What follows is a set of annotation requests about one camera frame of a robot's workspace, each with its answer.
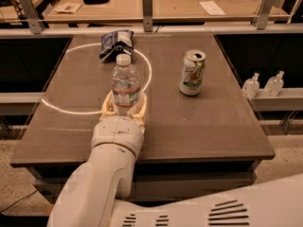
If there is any brown paper packet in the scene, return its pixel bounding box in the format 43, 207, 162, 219
55, 2, 81, 14

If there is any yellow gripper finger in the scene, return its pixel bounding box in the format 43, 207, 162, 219
127, 93, 148, 132
99, 91, 119, 120

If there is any right metal bracket post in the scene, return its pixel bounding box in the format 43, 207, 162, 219
254, 0, 275, 30

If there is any right clear sanitizer bottle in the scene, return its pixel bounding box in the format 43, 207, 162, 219
264, 71, 284, 96

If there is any black object on back desk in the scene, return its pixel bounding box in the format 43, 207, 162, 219
82, 0, 110, 5

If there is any left clear sanitizer bottle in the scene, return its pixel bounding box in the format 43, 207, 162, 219
241, 73, 259, 99

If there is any middle metal bracket post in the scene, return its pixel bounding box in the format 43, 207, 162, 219
142, 0, 152, 32

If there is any left metal bracket post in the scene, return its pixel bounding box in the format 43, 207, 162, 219
19, 0, 45, 34

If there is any black floor cable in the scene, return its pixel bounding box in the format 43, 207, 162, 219
0, 189, 38, 214

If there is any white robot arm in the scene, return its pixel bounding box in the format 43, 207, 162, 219
47, 94, 303, 227

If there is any green 7up soda can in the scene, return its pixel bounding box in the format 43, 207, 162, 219
179, 49, 206, 96

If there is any wooden back desk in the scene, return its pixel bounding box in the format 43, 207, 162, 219
44, 0, 291, 25

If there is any blue white chip bag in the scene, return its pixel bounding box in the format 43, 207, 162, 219
99, 29, 134, 60

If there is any clear plastic water bottle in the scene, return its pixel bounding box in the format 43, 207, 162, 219
111, 54, 141, 108

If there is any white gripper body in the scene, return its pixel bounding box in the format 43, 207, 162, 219
91, 115, 145, 158

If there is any white paper card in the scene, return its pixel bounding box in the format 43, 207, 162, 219
200, 1, 225, 16

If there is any metal bracket post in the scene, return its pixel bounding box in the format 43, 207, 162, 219
142, 0, 152, 32
19, 0, 45, 34
254, 0, 275, 30

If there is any grey table with drawers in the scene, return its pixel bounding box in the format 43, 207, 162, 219
10, 33, 275, 202

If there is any clear sanitizer bottle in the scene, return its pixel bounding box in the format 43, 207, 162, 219
241, 73, 259, 99
264, 71, 284, 96

